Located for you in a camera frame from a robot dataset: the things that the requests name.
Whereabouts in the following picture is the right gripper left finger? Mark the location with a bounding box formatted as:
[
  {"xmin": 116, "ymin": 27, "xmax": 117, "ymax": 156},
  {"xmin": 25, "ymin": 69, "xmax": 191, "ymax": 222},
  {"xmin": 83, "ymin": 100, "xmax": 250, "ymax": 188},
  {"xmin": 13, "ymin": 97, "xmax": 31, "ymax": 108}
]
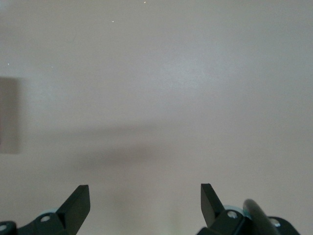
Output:
[{"xmin": 0, "ymin": 185, "xmax": 90, "ymax": 235}]

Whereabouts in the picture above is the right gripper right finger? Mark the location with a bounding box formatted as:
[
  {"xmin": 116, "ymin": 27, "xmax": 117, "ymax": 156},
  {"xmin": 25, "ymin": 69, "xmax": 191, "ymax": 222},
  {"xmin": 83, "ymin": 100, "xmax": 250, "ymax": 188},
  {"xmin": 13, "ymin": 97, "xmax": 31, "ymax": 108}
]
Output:
[{"xmin": 198, "ymin": 183, "xmax": 300, "ymax": 235}]

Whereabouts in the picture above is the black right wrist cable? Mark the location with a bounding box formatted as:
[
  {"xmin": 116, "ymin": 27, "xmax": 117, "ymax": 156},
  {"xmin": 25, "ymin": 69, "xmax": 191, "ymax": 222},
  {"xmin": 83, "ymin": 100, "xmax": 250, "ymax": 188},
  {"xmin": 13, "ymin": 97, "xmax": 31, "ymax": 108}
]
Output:
[{"xmin": 242, "ymin": 198, "xmax": 282, "ymax": 235}]

